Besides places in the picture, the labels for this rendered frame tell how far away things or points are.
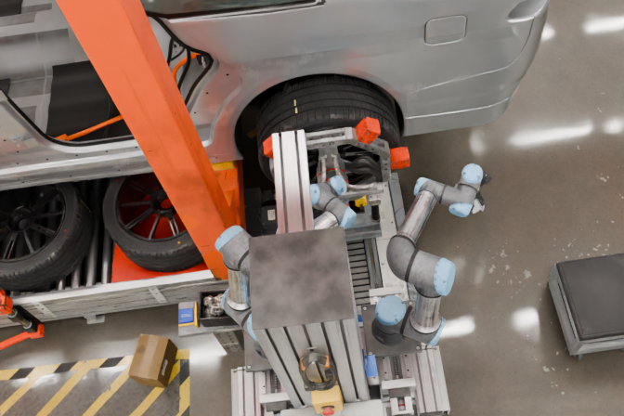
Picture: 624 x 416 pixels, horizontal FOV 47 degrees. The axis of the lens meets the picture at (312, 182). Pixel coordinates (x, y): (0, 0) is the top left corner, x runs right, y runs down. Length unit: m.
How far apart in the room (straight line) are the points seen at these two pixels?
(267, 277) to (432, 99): 1.71
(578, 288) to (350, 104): 1.43
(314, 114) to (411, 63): 0.46
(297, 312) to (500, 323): 2.27
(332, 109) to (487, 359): 1.56
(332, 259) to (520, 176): 2.63
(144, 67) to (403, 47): 1.21
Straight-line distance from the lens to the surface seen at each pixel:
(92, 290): 3.83
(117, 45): 2.10
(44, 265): 3.89
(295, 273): 1.78
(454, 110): 3.39
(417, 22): 2.89
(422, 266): 2.40
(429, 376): 3.02
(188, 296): 3.86
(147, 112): 2.34
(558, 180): 4.33
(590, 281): 3.70
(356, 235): 3.91
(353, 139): 3.06
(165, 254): 3.66
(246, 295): 2.78
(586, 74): 4.81
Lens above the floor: 3.65
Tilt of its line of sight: 59 degrees down
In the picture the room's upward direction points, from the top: 12 degrees counter-clockwise
